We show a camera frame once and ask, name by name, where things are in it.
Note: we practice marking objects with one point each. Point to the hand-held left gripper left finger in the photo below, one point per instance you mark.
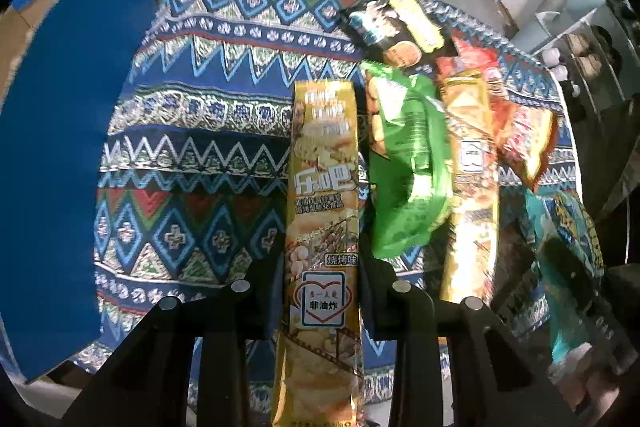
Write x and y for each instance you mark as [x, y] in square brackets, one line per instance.
[261, 297]

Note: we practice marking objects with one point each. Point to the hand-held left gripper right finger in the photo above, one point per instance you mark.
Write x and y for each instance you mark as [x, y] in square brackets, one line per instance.
[372, 297]

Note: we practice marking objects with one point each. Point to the long gold snack packet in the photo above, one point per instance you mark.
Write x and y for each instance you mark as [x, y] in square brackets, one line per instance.
[470, 207]
[320, 207]

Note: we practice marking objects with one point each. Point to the orange snack packet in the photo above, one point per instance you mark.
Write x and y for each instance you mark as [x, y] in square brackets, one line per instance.
[522, 132]

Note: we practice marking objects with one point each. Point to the black yellow-label snack packet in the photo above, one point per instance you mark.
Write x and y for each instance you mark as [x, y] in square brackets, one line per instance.
[380, 32]

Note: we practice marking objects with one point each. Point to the green snack packet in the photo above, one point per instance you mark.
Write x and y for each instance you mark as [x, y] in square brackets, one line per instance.
[400, 147]

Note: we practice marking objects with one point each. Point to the patterned blue tablecloth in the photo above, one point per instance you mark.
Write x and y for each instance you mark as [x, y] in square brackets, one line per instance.
[200, 132]

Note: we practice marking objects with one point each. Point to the teal snack packet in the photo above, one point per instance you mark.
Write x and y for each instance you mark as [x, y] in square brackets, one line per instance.
[567, 227]

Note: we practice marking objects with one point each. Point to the blue board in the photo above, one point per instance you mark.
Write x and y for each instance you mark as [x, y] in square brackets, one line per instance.
[65, 132]

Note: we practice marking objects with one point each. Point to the white shoe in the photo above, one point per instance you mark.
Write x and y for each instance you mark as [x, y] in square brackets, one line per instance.
[552, 55]
[560, 73]

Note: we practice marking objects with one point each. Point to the shoe rack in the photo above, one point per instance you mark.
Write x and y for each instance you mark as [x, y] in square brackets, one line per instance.
[595, 19]

